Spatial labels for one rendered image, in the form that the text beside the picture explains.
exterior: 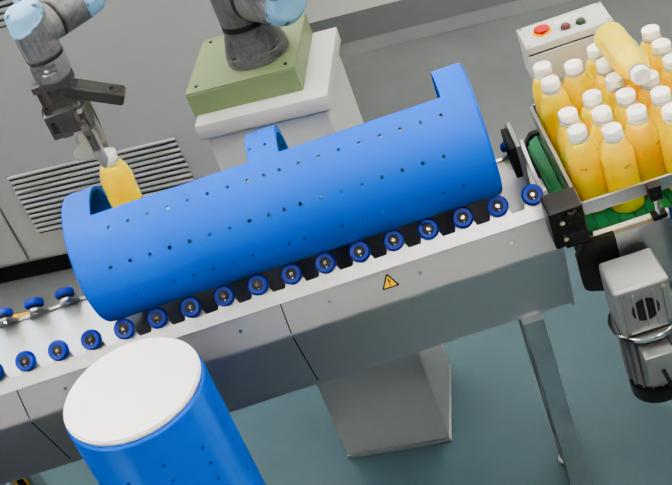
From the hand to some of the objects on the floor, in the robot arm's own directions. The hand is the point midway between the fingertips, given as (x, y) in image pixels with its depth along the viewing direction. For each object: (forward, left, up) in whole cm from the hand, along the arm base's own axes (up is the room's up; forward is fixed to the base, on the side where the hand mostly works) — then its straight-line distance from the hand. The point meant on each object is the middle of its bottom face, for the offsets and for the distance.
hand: (107, 155), depth 254 cm
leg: (-2, +72, -131) cm, 150 cm away
